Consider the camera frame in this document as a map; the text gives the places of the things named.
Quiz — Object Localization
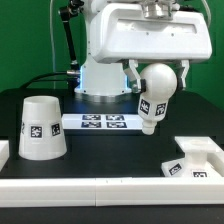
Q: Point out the white front fence rail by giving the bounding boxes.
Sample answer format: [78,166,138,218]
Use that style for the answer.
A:
[0,178,224,208]

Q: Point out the white marker sheet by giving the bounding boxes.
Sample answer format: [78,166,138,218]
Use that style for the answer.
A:
[62,114,142,130]

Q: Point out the white left fence rail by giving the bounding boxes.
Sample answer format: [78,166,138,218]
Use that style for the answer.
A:
[0,140,9,171]

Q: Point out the white hanging cable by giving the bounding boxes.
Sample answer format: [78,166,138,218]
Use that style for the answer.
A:
[49,0,57,90]

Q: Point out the black cable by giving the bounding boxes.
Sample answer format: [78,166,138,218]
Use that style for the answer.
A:
[19,69,81,89]

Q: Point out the white fence rail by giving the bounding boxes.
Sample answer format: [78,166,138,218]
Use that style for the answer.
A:
[208,151,224,177]
[0,178,224,208]
[0,140,9,171]

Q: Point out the white lamp bulb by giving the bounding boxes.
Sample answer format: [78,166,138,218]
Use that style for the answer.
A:
[138,63,177,135]

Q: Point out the white lamp shade cone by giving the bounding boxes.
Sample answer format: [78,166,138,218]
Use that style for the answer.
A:
[19,96,67,160]

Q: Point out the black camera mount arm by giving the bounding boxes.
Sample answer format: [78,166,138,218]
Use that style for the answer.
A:
[58,0,84,70]

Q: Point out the white right fence rail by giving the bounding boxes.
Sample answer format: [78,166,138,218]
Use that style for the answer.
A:
[208,151,224,177]

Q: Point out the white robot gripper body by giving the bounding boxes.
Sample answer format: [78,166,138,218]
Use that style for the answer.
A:
[90,3,212,63]

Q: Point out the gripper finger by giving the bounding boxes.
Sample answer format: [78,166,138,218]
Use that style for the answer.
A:
[177,60,190,90]
[122,60,146,93]

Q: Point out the white lamp base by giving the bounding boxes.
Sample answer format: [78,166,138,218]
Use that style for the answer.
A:
[161,136,223,178]

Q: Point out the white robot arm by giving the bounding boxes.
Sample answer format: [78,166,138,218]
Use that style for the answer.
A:
[75,0,212,101]

